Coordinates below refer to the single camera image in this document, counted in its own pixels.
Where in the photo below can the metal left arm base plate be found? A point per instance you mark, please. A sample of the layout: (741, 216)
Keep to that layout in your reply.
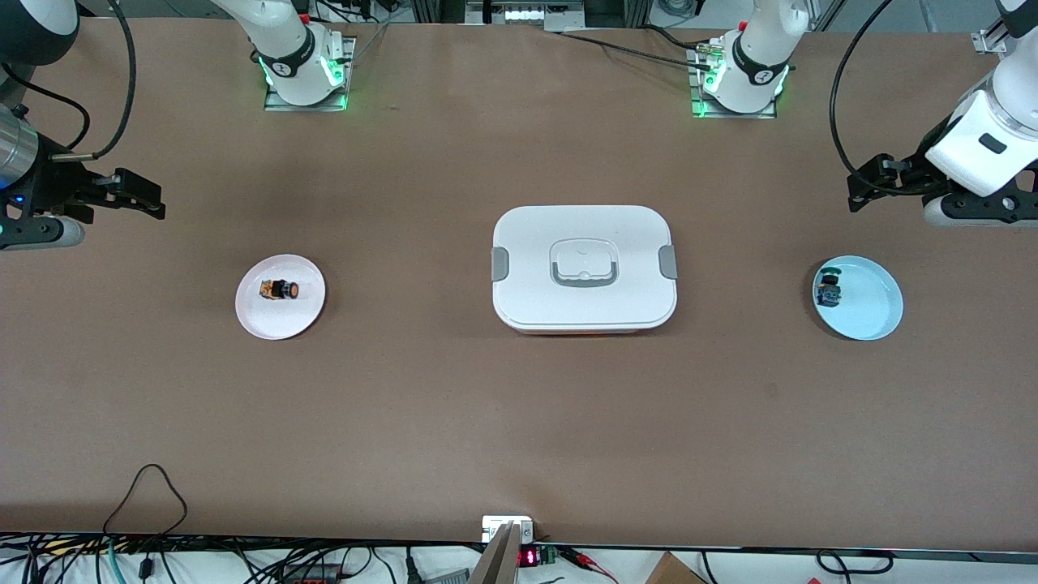
(701, 112)

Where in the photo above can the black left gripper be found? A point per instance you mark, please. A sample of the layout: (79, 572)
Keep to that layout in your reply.
(912, 174)

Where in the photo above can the white lunch box grey clips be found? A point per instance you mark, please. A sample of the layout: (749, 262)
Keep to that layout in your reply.
(584, 304)

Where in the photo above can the aluminium frame profile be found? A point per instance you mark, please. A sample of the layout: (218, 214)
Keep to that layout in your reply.
(989, 39)

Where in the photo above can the red digit display module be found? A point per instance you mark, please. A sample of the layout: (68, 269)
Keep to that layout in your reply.
(529, 557)

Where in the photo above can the brown cardboard box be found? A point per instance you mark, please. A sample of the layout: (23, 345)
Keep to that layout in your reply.
(673, 570)

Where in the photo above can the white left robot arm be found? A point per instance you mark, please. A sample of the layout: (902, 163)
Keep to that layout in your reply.
(754, 65)

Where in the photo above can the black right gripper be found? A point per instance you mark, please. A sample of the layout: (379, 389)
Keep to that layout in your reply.
(58, 182)

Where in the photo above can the light blue round plate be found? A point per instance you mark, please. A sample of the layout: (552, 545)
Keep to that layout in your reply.
(872, 304)

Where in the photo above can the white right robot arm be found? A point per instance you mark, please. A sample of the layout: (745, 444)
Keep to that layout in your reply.
(292, 49)

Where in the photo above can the pink round plate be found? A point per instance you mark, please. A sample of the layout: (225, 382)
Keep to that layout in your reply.
(280, 316)

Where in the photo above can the orange push-button switch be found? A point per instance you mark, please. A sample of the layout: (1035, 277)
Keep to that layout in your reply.
(280, 289)

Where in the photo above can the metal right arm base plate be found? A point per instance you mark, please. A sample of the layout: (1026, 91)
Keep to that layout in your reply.
(345, 101)

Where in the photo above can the grey aluminium bar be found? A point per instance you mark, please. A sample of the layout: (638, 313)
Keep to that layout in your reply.
(499, 560)

